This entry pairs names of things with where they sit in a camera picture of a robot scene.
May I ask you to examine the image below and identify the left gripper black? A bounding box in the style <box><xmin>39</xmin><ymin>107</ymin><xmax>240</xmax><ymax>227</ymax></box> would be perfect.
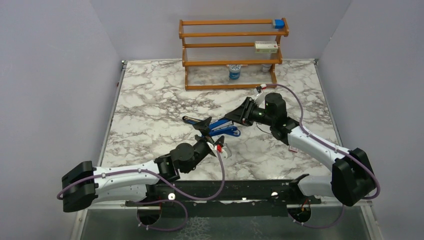
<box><xmin>184</xmin><ymin>117</ymin><xmax>225</xmax><ymax>174</ymax></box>

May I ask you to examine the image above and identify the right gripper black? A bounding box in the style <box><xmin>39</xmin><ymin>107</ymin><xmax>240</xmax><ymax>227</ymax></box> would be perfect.
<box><xmin>224</xmin><ymin>96</ymin><xmax>275</xmax><ymax>127</ymax></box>

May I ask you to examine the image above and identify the blue stapler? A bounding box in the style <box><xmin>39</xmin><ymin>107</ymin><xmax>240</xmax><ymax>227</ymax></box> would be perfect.
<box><xmin>182</xmin><ymin>116</ymin><xmax>241</xmax><ymax>137</ymax></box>

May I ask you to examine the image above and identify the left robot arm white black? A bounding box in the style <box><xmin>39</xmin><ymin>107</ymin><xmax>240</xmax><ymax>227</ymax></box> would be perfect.
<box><xmin>56</xmin><ymin>117</ymin><xmax>232</xmax><ymax>213</ymax></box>

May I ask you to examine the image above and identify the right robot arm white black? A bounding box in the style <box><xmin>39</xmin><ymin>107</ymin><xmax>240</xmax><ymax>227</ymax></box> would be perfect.
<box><xmin>224</xmin><ymin>92</ymin><xmax>378</xmax><ymax>207</ymax></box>

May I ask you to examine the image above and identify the blue white cup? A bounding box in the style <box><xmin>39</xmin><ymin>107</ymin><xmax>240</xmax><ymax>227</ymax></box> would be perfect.
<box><xmin>228</xmin><ymin>64</ymin><xmax>242</xmax><ymax>80</ymax></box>

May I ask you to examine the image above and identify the white small jar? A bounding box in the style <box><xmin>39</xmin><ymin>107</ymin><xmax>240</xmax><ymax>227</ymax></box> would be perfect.
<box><xmin>261</xmin><ymin>64</ymin><xmax>273</xmax><ymax>73</ymax></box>

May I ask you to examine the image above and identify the orange wooden shelf rack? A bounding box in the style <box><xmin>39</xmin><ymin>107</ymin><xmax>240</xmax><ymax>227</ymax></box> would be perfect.
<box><xmin>178</xmin><ymin>17</ymin><xmax>290</xmax><ymax>91</ymax></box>

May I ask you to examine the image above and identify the white green carton box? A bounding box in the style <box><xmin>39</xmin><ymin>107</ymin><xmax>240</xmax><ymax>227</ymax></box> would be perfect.
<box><xmin>254</xmin><ymin>41</ymin><xmax>279</xmax><ymax>54</ymax></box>

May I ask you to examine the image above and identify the blue box on top shelf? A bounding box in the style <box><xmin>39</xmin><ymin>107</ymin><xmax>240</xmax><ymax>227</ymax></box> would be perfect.
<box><xmin>272</xmin><ymin>19</ymin><xmax>286</xmax><ymax>29</ymax></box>

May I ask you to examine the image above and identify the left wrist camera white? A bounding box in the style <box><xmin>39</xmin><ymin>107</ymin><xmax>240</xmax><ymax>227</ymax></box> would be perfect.
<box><xmin>207</xmin><ymin>142</ymin><xmax>232</xmax><ymax>159</ymax></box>

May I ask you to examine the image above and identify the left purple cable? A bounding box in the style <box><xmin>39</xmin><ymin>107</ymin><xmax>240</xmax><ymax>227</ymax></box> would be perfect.
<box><xmin>56</xmin><ymin>150</ymin><xmax>226</xmax><ymax>232</ymax></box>

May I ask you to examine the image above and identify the purple cable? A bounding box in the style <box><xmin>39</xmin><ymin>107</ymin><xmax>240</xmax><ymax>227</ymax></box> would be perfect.
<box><xmin>56</xmin><ymin>150</ymin><xmax>226</xmax><ymax>232</ymax></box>
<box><xmin>261</xmin><ymin>83</ymin><xmax>382</xmax><ymax>230</ymax></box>

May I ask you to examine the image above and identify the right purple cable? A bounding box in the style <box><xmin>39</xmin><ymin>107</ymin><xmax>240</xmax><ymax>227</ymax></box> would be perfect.
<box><xmin>261</xmin><ymin>83</ymin><xmax>382</xmax><ymax>230</ymax></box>

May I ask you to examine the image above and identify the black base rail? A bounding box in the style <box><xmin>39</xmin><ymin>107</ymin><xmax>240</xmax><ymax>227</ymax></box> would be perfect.
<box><xmin>124</xmin><ymin>179</ymin><xmax>324</xmax><ymax>222</ymax></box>

